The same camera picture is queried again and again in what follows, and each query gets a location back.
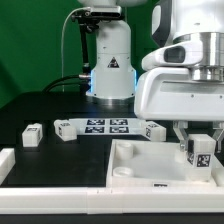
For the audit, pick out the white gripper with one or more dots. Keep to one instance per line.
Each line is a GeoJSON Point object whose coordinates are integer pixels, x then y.
{"type": "Point", "coordinates": [170, 94]}

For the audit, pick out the white square tabletop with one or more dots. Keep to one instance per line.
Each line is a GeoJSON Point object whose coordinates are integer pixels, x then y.
{"type": "Point", "coordinates": [154, 164]}

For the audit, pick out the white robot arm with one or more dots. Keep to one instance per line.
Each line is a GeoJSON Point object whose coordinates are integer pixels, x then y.
{"type": "Point", "coordinates": [197, 23]}

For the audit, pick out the white U-shaped fence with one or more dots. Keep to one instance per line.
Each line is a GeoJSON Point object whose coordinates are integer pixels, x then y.
{"type": "Point", "coordinates": [103, 200]}

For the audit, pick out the white marker base plate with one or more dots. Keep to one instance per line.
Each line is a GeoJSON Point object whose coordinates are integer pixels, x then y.
{"type": "Point", "coordinates": [107, 126]}

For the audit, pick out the black camera stand pole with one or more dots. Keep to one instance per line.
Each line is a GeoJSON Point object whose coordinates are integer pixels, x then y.
{"type": "Point", "coordinates": [86, 65]}

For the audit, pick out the black camera on mount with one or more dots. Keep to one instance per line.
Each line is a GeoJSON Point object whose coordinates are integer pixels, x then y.
{"type": "Point", "coordinates": [97, 13]}

